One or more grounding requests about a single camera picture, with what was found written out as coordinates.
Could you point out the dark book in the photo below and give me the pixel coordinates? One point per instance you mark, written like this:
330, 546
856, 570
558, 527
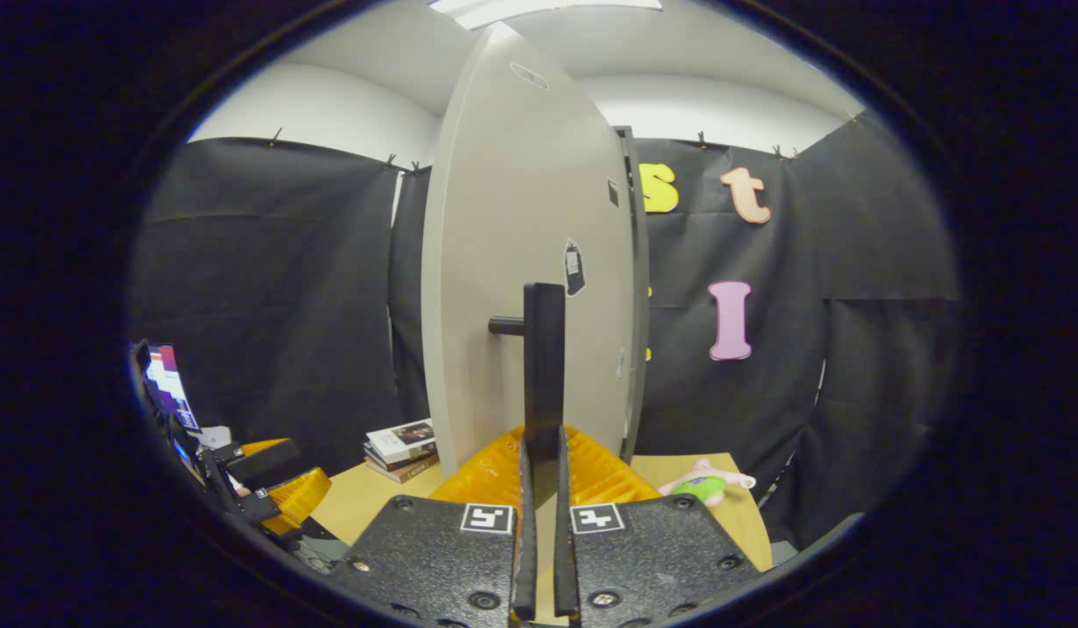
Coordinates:
399, 462

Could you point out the black backdrop cloth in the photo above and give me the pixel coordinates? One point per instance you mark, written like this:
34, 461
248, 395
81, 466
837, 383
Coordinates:
277, 288

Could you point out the pink and green plush toy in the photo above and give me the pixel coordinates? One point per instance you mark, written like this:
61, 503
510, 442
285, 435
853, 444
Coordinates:
700, 488

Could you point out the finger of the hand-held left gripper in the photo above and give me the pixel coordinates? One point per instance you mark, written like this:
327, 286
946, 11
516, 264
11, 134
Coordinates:
264, 462
299, 501

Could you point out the dark grey cabinet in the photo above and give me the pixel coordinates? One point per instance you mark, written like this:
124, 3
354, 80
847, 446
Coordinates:
640, 305

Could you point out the brown book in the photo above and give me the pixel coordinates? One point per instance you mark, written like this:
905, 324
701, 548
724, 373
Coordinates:
408, 473

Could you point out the lit computer screen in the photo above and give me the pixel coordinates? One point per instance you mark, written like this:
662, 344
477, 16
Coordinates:
168, 388

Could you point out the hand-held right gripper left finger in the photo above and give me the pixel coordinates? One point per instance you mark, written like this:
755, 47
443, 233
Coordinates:
524, 567

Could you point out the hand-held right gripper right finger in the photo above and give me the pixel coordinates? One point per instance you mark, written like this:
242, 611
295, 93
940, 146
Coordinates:
567, 567

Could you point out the white covered book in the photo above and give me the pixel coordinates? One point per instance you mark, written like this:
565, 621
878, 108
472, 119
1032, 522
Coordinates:
401, 439

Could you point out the ceiling light panel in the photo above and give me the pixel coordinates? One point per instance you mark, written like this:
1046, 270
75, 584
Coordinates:
539, 9

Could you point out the light grey cabinet door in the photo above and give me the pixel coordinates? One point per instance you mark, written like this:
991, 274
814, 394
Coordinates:
495, 218

